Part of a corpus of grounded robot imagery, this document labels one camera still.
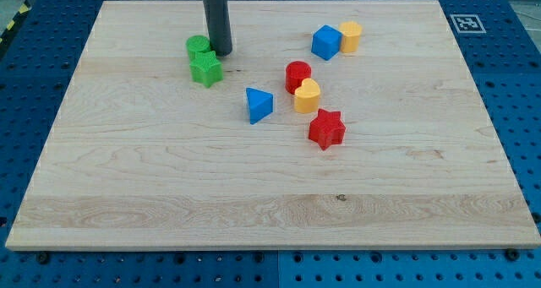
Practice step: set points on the yellow pentagon block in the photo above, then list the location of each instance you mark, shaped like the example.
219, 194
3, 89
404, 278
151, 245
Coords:
351, 33

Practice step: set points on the red star block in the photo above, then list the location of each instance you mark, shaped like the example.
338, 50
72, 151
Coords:
327, 128

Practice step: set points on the green star block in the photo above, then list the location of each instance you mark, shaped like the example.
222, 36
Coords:
206, 68

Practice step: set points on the yellow heart block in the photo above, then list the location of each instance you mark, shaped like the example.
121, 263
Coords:
307, 96

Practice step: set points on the wooden board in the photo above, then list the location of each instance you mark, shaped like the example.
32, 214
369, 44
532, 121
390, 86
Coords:
142, 158

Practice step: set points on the blue triangle block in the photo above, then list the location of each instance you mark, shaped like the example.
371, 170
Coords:
260, 104

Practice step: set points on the blue cube block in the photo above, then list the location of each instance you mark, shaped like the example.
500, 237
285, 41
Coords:
326, 42

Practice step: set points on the white fiducial marker tag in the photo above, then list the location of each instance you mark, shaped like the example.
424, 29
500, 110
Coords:
467, 24

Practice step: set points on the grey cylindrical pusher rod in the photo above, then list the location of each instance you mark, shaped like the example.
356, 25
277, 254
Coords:
218, 26

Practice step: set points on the red cylinder block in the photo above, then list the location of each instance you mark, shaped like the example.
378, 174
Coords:
296, 72

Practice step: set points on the green cylinder block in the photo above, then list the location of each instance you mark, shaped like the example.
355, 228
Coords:
197, 44

